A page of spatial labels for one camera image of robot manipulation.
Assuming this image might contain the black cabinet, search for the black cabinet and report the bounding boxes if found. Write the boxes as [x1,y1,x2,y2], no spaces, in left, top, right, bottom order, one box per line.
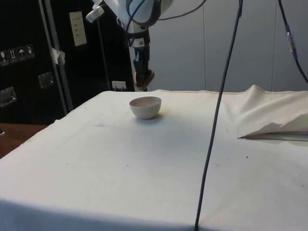
[0,0,137,125]

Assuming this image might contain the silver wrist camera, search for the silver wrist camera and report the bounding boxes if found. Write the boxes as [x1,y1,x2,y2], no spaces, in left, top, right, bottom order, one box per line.
[86,5,105,24]

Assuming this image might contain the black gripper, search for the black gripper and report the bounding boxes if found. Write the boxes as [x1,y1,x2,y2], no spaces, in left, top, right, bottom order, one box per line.
[126,24,152,82]

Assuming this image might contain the brown cup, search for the brown cup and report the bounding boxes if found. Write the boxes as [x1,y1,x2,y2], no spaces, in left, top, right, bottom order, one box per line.
[133,69,156,89]

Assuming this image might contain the black cable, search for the black cable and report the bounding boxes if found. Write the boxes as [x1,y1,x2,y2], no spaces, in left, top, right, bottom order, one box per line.
[277,0,308,84]
[193,0,244,230]
[158,0,206,21]

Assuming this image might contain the white bowl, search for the white bowl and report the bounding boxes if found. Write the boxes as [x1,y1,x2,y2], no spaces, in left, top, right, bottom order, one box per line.
[128,96,163,120]

